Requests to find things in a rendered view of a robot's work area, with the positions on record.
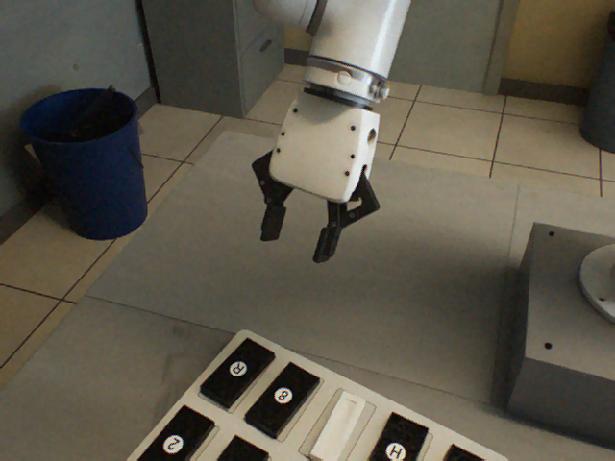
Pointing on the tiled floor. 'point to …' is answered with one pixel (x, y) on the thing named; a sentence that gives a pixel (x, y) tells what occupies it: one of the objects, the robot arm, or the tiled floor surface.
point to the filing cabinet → (213, 54)
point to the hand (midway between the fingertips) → (298, 236)
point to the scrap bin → (91, 158)
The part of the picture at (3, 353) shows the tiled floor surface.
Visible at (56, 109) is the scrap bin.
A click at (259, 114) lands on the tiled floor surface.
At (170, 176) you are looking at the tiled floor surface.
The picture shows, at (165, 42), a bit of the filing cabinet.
